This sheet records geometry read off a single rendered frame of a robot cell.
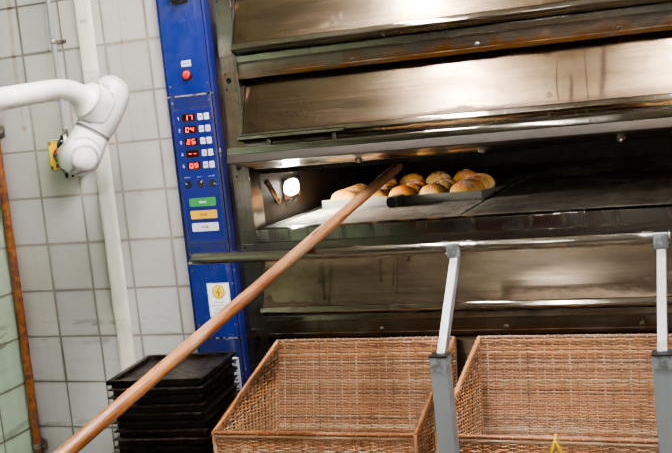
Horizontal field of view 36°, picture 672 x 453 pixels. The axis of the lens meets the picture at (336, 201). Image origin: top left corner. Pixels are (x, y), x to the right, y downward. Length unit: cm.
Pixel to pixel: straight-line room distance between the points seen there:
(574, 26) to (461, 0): 31
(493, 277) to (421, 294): 21
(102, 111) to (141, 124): 37
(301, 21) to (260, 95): 26
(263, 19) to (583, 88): 94
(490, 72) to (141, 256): 124
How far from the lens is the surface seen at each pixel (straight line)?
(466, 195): 335
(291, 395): 311
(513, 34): 285
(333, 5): 299
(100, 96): 291
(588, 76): 282
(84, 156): 287
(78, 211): 342
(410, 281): 298
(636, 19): 281
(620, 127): 267
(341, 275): 305
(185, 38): 315
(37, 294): 357
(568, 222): 286
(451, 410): 240
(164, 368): 219
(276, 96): 307
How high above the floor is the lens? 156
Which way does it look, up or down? 6 degrees down
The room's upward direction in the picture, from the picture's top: 6 degrees counter-clockwise
